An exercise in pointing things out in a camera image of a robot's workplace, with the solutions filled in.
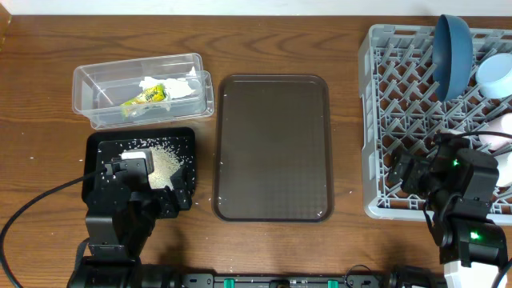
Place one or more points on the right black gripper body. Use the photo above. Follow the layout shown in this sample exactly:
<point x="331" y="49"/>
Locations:
<point x="419" y="178"/>

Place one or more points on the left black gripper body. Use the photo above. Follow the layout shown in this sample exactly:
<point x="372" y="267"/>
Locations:
<point x="146" y="212"/>

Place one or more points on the white cup green inside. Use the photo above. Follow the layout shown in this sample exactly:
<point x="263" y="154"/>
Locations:
<point x="504" y="169"/>

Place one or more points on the yellow green snack wrapper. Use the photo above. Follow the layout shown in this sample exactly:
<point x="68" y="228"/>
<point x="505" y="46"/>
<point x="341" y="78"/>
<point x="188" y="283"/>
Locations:
<point x="137" y="106"/>

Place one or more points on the white paper napkin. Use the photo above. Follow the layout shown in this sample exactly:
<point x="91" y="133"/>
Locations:
<point x="171" y="87"/>

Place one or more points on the white cup pink inside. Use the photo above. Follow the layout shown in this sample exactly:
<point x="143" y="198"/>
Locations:
<point x="501" y="124"/>

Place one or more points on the light blue bowl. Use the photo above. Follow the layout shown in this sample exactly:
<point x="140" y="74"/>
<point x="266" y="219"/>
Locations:
<point x="494" y="76"/>

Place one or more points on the dark blue round plate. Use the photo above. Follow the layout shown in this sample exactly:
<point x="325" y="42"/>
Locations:
<point x="453" y="56"/>

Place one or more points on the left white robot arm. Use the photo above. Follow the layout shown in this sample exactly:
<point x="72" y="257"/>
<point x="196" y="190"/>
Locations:
<point x="120" y="218"/>

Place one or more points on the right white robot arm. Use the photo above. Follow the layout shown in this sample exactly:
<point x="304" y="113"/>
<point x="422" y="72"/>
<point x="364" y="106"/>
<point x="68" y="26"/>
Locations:
<point x="457" y="185"/>

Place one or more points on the grey dishwasher rack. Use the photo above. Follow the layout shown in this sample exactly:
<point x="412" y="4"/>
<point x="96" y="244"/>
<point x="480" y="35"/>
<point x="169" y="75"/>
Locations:
<point x="400" y="110"/>

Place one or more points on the black plastic waste tray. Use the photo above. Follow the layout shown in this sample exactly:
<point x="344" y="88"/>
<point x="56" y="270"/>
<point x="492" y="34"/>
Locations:
<point x="102" y="147"/>

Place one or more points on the clear plastic waste bin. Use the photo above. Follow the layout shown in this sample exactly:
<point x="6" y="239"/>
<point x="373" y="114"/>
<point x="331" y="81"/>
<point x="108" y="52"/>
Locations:
<point x="100" y="89"/>

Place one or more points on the spilled white rice pile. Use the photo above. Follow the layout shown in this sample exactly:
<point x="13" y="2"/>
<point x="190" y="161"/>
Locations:
<point x="166" y="163"/>

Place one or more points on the brown plastic serving tray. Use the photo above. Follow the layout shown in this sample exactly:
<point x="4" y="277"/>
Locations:
<point x="273" y="158"/>

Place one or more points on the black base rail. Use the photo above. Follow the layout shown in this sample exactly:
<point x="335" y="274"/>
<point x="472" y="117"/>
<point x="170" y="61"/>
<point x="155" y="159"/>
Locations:
<point x="300" y="281"/>

